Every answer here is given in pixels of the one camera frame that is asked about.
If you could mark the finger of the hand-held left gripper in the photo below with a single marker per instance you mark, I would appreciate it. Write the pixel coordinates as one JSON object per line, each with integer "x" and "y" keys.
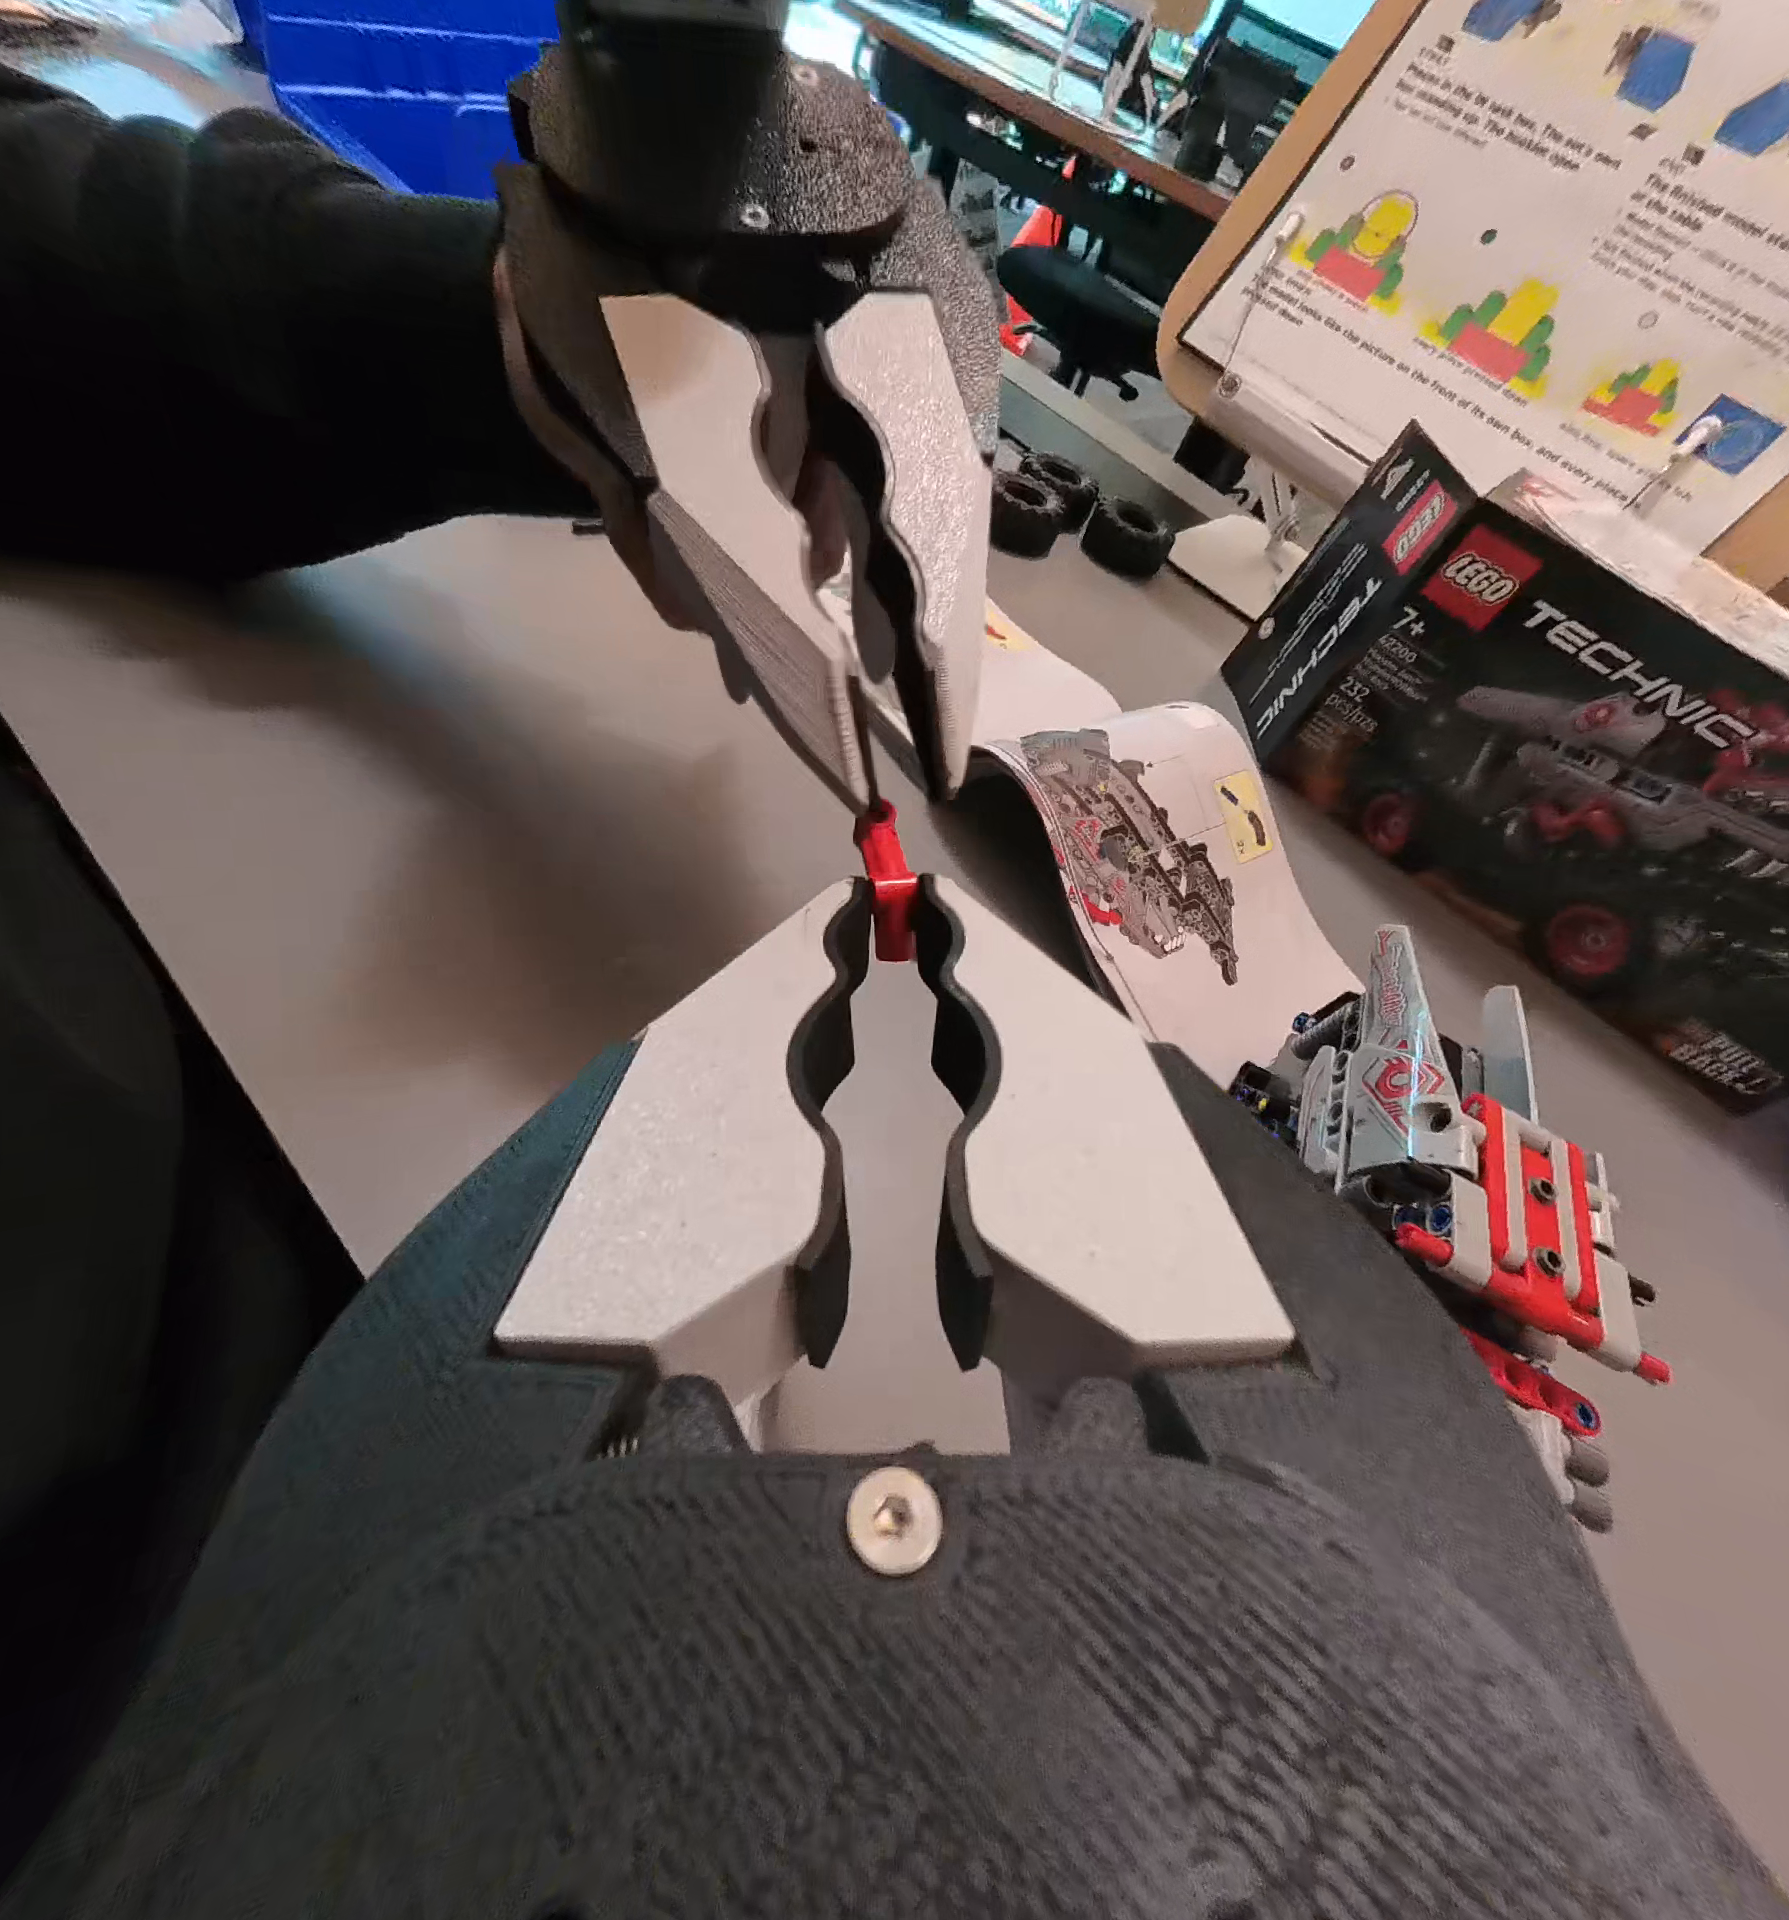
{"x": 682, "y": 390}
{"x": 939, "y": 451}

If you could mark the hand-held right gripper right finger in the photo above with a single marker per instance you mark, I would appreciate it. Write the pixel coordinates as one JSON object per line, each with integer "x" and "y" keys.
{"x": 1118, "y": 1202}

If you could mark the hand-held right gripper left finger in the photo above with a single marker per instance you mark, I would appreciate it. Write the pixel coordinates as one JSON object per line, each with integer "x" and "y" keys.
{"x": 668, "y": 1202}

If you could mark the grey red toy truck model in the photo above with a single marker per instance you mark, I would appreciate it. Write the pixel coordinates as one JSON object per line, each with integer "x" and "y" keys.
{"x": 1492, "y": 1202}

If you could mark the person's left forearm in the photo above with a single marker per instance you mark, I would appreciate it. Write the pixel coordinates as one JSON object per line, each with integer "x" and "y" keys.
{"x": 233, "y": 330}

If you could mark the grey desk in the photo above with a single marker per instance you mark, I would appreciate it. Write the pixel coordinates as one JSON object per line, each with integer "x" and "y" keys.
{"x": 383, "y": 779}

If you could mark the person's left hand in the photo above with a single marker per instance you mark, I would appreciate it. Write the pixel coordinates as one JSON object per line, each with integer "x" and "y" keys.
{"x": 665, "y": 570}

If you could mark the black office chair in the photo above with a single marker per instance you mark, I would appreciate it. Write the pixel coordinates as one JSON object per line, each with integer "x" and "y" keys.
{"x": 1074, "y": 314}

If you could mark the blue plastic bin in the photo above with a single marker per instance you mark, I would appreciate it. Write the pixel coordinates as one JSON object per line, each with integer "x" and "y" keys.
{"x": 398, "y": 77}

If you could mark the building instruction booklet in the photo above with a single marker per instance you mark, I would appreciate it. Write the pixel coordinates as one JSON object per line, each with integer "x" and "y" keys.
{"x": 1179, "y": 901}

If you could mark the white board stand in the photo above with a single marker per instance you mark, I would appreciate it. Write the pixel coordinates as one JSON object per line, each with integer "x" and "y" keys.
{"x": 1262, "y": 523}

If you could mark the wooden background table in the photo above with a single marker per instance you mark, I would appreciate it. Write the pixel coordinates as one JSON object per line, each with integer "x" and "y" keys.
{"x": 1015, "y": 91}

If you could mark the black toy set box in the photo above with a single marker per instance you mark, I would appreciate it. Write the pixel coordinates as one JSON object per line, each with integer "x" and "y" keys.
{"x": 1582, "y": 779}

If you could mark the instruction board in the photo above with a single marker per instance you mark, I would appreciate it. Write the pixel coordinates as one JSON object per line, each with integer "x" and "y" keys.
{"x": 1555, "y": 181}

